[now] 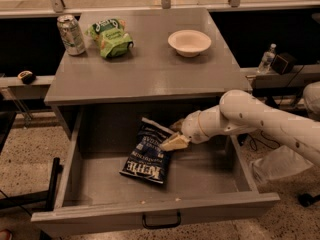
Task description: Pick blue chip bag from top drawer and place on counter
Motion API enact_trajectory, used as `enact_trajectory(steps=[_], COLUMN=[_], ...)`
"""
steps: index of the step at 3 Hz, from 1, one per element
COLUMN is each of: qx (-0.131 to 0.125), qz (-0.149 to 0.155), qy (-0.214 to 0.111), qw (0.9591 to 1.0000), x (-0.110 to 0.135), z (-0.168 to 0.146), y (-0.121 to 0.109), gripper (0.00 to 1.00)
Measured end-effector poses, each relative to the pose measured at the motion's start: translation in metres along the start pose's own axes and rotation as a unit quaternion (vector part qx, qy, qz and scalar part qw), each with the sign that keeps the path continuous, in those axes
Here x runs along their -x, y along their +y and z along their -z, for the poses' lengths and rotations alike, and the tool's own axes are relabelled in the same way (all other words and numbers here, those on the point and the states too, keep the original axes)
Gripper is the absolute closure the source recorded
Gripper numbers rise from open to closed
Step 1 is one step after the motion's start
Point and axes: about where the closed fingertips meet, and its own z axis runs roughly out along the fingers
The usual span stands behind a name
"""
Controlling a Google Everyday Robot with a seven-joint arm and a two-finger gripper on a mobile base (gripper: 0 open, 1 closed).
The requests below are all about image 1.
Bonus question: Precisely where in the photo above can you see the green chip bag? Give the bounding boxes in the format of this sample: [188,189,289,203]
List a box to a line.
[85,18,134,58]

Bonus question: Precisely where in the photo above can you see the black floor cables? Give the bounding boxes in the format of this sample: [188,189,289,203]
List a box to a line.
[238,130,282,152]

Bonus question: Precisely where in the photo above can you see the grey cabinet counter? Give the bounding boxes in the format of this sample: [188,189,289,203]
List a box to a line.
[45,8,251,115]

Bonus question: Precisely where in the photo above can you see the white bowl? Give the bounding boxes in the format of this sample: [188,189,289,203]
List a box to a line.
[168,30,212,58]

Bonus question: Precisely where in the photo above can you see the black caster wheel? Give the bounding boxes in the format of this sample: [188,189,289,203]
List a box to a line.
[298,193,320,207]

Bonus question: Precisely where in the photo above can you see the open grey top drawer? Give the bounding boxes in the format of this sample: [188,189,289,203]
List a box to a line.
[32,107,279,237]

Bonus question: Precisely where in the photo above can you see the blue Kettle chip bag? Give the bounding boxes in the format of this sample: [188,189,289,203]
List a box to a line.
[120,117,174,184]

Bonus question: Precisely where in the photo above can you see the small black box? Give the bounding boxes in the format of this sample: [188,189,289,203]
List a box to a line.
[271,53,296,75]

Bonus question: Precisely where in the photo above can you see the clear water bottle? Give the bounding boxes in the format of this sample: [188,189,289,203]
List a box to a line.
[257,43,276,74]

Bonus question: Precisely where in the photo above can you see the black tape measure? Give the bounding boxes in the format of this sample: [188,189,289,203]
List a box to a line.
[18,70,36,84]

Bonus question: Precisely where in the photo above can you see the silver soda can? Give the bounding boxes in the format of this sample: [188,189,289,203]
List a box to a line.
[57,14,85,56]

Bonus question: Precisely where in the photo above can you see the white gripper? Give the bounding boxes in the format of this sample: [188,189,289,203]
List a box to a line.
[160,111,201,151]

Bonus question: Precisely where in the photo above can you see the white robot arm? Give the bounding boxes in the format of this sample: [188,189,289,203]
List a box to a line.
[160,90,320,166]

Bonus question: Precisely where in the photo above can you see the black drawer handle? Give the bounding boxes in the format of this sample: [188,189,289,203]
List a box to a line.
[142,211,182,230]

